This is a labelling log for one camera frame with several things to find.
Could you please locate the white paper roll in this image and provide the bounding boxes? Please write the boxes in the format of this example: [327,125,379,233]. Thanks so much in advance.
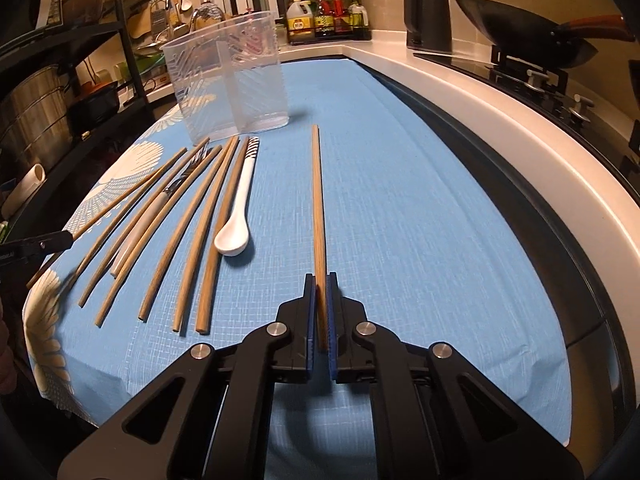
[1,164,46,220]

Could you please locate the black wok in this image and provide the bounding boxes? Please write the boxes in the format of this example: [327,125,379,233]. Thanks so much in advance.
[456,0,636,68]

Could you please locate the yellow oil jug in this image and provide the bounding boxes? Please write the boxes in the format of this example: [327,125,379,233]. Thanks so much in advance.
[286,0,314,44]

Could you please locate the wooden chopstick from spoon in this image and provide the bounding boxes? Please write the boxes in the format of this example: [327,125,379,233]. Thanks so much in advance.
[93,146,214,328]
[78,138,209,308]
[65,148,186,288]
[138,148,228,322]
[172,136,239,333]

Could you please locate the black shelving unit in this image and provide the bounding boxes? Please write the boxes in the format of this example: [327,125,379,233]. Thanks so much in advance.
[1,0,153,240]

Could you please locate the chrome kitchen faucet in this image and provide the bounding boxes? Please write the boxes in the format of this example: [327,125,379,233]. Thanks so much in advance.
[190,1,227,32]

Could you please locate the black gas stove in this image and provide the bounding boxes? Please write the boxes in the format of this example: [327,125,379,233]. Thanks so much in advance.
[413,46,639,191]

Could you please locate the blue patterned table mat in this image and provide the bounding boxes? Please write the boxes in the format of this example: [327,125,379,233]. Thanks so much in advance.
[22,57,573,480]

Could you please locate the white handled fork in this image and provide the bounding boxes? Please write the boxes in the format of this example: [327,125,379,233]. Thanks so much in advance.
[110,144,208,278]

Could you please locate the black spice rack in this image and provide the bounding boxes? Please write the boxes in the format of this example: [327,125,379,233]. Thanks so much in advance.
[283,0,372,46]

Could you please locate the black electric kettle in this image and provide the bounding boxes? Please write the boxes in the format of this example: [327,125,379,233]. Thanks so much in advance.
[404,0,452,54]

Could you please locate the clear plastic utensil holder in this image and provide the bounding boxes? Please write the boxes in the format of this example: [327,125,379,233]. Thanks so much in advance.
[162,11,290,144]

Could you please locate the stainless steel pot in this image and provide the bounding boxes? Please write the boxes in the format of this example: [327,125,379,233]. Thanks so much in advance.
[1,65,73,172]

